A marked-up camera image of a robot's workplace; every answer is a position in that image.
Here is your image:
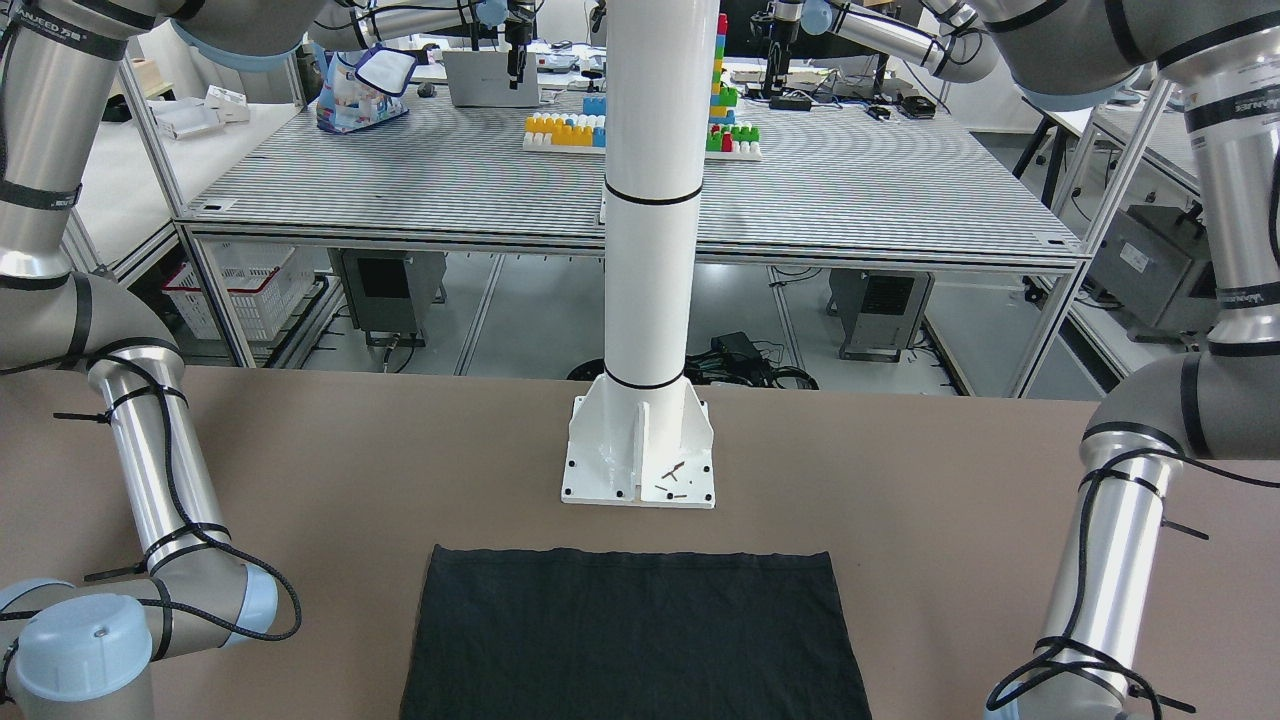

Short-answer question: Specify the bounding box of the silver laptop on workbench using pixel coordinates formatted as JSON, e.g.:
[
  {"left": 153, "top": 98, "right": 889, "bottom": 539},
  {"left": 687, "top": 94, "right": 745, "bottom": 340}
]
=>
[{"left": 442, "top": 50, "right": 541, "bottom": 108}]

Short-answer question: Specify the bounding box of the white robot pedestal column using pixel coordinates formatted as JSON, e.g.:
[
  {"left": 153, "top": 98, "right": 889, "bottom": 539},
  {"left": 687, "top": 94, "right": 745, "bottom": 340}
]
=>
[{"left": 561, "top": 1, "right": 719, "bottom": 509}]

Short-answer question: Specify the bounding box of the colourful building blocks set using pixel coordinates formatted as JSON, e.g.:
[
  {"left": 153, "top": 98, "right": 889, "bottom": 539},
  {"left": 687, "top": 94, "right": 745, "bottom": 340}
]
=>
[{"left": 521, "top": 13, "right": 764, "bottom": 161}]

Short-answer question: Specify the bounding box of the blue patterned bag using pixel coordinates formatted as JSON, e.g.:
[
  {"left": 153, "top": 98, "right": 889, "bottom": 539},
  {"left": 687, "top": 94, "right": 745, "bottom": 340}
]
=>
[{"left": 315, "top": 45, "right": 417, "bottom": 135}]

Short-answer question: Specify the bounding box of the black printed t-shirt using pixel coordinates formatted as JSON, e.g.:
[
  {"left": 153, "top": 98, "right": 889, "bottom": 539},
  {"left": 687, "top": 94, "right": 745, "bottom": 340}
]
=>
[{"left": 399, "top": 547, "right": 870, "bottom": 719}]

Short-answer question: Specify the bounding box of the white plastic crate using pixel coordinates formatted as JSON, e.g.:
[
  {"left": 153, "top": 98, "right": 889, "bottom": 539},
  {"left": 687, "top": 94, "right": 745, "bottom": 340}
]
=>
[{"left": 163, "top": 242, "right": 315, "bottom": 342}]

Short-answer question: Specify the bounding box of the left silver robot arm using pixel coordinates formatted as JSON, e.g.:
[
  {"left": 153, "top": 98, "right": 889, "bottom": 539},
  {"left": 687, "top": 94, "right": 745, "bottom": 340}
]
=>
[{"left": 966, "top": 1, "right": 1279, "bottom": 719}]

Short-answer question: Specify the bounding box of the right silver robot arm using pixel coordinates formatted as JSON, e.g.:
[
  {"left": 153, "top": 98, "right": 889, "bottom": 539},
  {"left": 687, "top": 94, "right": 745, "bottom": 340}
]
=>
[{"left": 3, "top": 1, "right": 323, "bottom": 719}]

